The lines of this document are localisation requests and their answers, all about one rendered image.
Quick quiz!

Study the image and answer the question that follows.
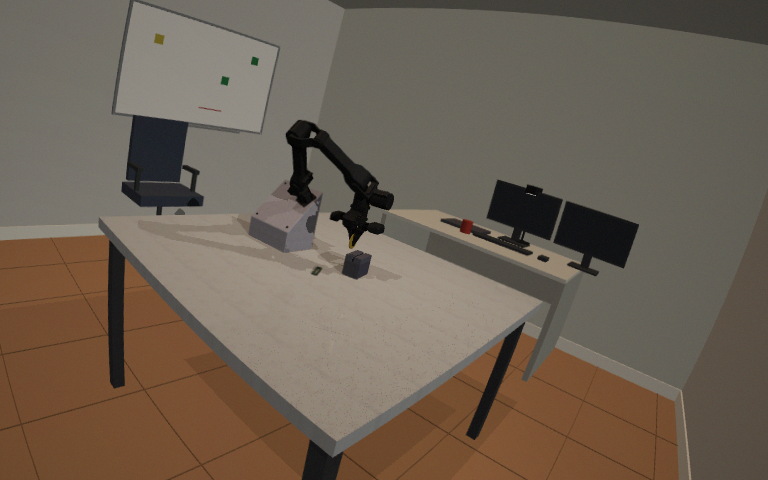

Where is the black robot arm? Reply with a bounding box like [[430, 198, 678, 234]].
[[286, 120, 394, 229]]

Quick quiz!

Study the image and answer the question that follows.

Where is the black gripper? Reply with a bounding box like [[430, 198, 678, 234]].
[[329, 201, 385, 246]]

